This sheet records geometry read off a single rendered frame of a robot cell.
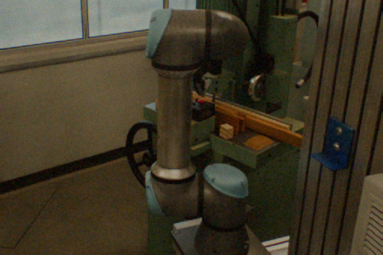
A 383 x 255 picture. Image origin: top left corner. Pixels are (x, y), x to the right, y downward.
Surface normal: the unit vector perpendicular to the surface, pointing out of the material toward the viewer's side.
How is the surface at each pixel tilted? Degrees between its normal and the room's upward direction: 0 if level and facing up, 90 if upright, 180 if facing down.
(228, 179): 7
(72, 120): 90
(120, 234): 0
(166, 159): 88
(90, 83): 90
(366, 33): 90
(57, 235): 0
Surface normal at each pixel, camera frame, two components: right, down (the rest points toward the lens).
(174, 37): 0.03, 0.25
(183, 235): 0.03, -0.92
